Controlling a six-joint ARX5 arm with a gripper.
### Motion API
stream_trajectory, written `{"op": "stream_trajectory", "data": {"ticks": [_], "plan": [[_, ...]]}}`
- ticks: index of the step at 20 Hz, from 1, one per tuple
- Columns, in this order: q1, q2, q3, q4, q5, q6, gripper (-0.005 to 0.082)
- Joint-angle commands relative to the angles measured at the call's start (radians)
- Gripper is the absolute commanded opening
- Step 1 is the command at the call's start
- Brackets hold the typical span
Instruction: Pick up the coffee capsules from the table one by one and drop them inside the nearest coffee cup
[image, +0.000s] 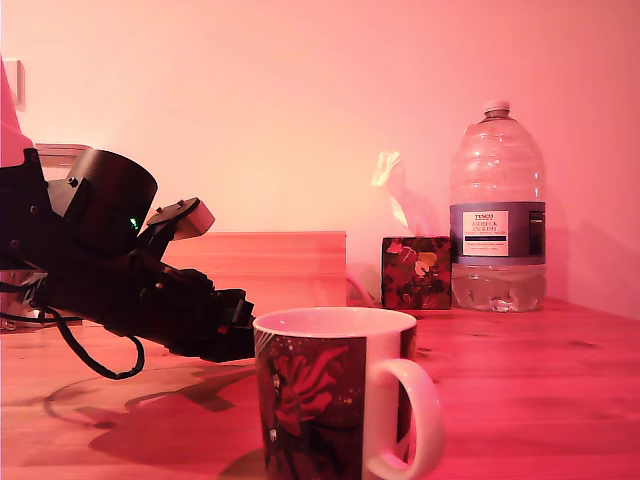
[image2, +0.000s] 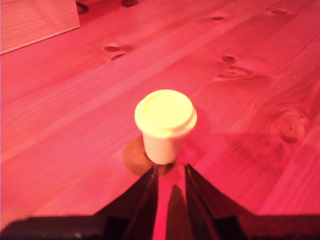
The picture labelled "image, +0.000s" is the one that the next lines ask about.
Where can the white tissue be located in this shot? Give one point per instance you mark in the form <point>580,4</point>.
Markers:
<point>400,195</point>

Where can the white bottle cap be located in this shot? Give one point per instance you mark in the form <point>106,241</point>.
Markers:
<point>496,105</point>

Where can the white mug with dark print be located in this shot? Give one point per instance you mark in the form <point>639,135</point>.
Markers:
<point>310,400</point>

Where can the pale wooden box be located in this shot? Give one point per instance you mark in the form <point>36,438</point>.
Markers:
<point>290,270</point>

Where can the pale camera box on bracket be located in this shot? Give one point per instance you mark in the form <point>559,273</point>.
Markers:
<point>197,220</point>

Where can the white wall socket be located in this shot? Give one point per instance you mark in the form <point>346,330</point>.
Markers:
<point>20,85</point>

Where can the dark floral tissue box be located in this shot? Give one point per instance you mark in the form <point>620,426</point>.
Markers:
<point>417,272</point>

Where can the large clear water bottle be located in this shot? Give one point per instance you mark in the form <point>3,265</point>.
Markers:
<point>497,165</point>

